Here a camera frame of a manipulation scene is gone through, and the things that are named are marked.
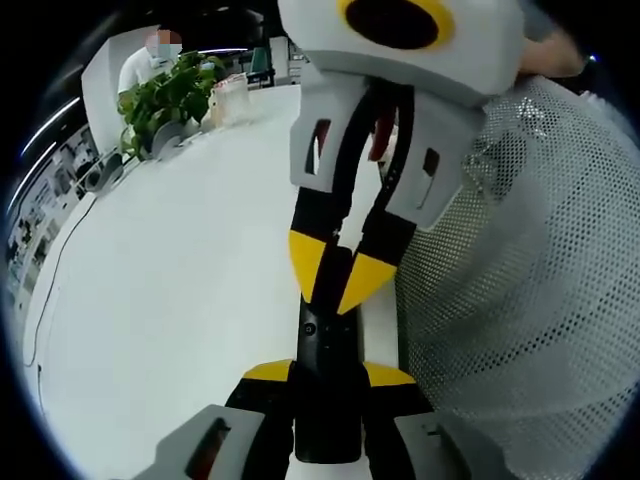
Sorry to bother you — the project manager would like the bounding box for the person's right hand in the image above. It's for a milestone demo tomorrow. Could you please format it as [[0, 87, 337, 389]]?
[[519, 28, 587, 80]]

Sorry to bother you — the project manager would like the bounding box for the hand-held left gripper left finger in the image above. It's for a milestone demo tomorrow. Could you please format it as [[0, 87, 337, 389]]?
[[130, 358, 297, 480]]

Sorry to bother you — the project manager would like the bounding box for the green potted plant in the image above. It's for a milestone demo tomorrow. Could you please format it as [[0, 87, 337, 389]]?
[[116, 49, 227, 162]]

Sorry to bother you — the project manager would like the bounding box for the white mesh laundry basket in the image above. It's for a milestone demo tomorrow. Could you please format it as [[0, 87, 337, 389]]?
[[394, 74, 640, 480]]

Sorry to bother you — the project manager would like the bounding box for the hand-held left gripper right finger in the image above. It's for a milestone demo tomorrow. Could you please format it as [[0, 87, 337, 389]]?
[[360, 359, 509, 480]]

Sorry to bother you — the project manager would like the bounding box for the grey cable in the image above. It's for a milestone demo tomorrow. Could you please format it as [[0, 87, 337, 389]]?
[[22, 193, 102, 374]]

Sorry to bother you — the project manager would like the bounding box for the grey plant pot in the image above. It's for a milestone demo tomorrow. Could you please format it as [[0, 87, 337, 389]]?
[[149, 119, 186, 163]]

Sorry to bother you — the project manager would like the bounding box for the black remote control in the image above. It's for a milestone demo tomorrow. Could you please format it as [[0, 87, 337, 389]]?
[[291, 244, 364, 464]]

